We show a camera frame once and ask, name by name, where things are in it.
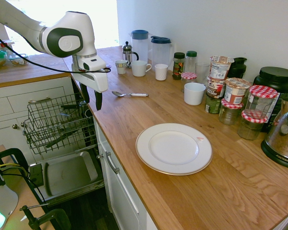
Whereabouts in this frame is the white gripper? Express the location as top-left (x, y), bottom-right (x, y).
top-left (71, 70), bottom-right (109, 111)

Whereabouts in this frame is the metal spoon with white handle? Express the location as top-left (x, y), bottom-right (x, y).
top-left (111, 91), bottom-right (149, 98)

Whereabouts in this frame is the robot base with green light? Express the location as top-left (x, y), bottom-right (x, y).
top-left (0, 161), bottom-right (19, 230)

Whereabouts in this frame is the open dishwasher door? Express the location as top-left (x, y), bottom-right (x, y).
top-left (28, 150), bottom-right (105, 207)

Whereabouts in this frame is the black utensil in rack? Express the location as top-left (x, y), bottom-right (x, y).
top-left (46, 130), bottom-right (78, 149)
top-left (60, 103), bottom-right (80, 110)

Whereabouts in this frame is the small patterned cup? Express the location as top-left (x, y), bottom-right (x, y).
top-left (115, 59), bottom-right (129, 75)

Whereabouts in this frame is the glass French press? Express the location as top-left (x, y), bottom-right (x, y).
top-left (121, 41), bottom-right (139, 68)

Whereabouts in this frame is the tall pitcher with blue lid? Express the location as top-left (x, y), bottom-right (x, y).
top-left (131, 29), bottom-right (149, 64)

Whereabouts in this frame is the white ribbed cup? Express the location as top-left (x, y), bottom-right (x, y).
top-left (154, 63), bottom-right (169, 81)

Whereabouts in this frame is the short pitcher with blue lid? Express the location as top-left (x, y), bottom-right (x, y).
top-left (150, 35), bottom-right (175, 70)

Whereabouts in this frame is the small glass food container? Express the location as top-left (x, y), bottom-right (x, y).
top-left (9, 53), bottom-right (29, 66)

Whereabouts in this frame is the dark spice jar black lid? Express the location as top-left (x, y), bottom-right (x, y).
top-left (172, 52), bottom-right (186, 81)

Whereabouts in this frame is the white plate with gold rim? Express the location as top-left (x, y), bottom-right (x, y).
top-left (135, 123), bottom-right (214, 176)

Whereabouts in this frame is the small jar red checkered lid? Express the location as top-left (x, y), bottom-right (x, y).
top-left (180, 72), bottom-right (198, 93)

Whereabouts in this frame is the black screw clamp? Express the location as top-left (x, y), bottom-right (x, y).
top-left (0, 140), bottom-right (29, 179)
top-left (19, 203), bottom-right (72, 230)

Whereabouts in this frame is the wide white mug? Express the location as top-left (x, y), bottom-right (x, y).
top-left (183, 82), bottom-right (206, 106)

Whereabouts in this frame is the food container red clip lid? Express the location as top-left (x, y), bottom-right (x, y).
top-left (0, 40), bottom-right (16, 54)

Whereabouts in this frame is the clear spice jar green lid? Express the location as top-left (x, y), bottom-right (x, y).
top-left (185, 50), bottom-right (198, 74)

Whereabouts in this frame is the clear drinking glass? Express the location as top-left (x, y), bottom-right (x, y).
top-left (195, 62), bottom-right (211, 85)

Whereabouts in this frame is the green tin can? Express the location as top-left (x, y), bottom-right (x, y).
top-left (204, 92), bottom-right (222, 115)

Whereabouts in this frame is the yogurt cup brown red label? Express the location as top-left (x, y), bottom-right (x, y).
top-left (206, 76), bottom-right (227, 99)

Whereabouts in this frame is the glass jar red checkered lid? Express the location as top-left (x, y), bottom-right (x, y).
top-left (218, 98), bottom-right (244, 126)
top-left (244, 85), bottom-right (278, 120)
top-left (237, 110), bottom-right (268, 141)

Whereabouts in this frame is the black bottle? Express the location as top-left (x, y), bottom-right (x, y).
top-left (227, 57), bottom-right (248, 80)

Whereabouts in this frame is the large black tub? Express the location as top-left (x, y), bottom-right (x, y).
top-left (252, 66), bottom-right (288, 133)

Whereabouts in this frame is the steel electric kettle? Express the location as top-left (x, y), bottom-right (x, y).
top-left (261, 96), bottom-right (288, 170)

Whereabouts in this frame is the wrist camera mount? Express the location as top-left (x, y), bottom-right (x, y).
top-left (72, 54), bottom-right (107, 72)

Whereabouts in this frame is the grey wire dishwasher rack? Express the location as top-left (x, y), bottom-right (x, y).
top-left (22, 92), bottom-right (97, 156)

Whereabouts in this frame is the metal drawer handle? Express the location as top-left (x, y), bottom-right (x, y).
top-left (27, 96), bottom-right (52, 104)

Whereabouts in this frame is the white mug with handle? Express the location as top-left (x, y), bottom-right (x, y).
top-left (131, 60), bottom-right (152, 77)

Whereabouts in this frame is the metal cabinet door handle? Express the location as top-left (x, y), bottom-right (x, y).
top-left (105, 151), bottom-right (120, 175)

